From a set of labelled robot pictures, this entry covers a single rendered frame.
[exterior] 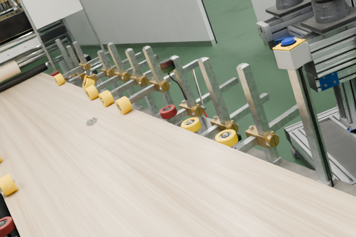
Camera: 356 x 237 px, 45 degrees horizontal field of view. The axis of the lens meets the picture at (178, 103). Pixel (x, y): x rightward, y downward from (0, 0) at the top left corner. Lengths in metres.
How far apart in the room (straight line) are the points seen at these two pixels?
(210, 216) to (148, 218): 0.21
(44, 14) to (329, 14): 2.72
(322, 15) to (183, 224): 1.17
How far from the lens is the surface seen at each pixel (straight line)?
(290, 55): 1.27
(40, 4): 4.06
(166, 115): 1.98
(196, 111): 2.00
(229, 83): 2.17
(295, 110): 1.78
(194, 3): 6.02
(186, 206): 1.31
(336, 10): 2.00
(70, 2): 4.13
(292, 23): 2.47
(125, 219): 1.39
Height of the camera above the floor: 1.63
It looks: 21 degrees down
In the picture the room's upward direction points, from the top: 22 degrees counter-clockwise
